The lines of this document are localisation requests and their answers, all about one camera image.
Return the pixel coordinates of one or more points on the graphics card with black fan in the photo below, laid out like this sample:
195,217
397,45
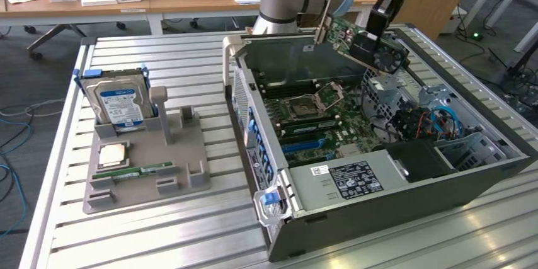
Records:
357,48

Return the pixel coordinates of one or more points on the wooden cabinet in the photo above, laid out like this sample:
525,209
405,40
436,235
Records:
445,4

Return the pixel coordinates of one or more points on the white power box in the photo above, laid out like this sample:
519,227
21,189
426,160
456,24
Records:
458,20

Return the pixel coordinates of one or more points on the perforated metal drive cage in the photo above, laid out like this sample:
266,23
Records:
378,92

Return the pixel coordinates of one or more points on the device with green light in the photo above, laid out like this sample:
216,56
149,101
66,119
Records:
477,36

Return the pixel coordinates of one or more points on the metal socket cover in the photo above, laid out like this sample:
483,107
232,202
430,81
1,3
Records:
332,99

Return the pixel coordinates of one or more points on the CPU socket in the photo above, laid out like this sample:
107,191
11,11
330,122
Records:
302,108

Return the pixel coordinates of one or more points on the black equipment stand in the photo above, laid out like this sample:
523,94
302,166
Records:
519,67

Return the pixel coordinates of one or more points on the RAM stick with white labels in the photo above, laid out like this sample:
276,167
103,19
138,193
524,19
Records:
313,126

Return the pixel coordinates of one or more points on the silver chipset heatsink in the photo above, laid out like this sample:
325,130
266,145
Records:
350,150

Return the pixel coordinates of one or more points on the metal disk bay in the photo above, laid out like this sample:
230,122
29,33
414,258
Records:
475,152

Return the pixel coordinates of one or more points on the grey power supply unit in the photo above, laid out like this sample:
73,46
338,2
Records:
308,187

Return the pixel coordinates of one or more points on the blue case latch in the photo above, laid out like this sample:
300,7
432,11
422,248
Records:
270,198

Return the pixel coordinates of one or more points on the open black PC case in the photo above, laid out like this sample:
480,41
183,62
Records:
421,218

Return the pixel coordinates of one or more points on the silver hard disk blue label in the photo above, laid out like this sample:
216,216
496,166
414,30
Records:
118,105

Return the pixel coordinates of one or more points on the grey plastic parts rack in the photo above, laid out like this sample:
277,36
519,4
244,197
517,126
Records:
143,149

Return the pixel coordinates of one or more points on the blue label hard drive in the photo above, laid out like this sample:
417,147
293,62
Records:
90,73

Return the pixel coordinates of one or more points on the silver CPU chip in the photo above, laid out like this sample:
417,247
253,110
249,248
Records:
111,155

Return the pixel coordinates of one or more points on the green RAM stick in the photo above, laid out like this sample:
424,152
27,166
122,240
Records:
126,173

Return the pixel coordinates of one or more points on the grey desk leg with casters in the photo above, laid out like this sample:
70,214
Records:
50,36

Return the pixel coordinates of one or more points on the black intrusion switch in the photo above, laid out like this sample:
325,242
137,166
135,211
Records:
253,87

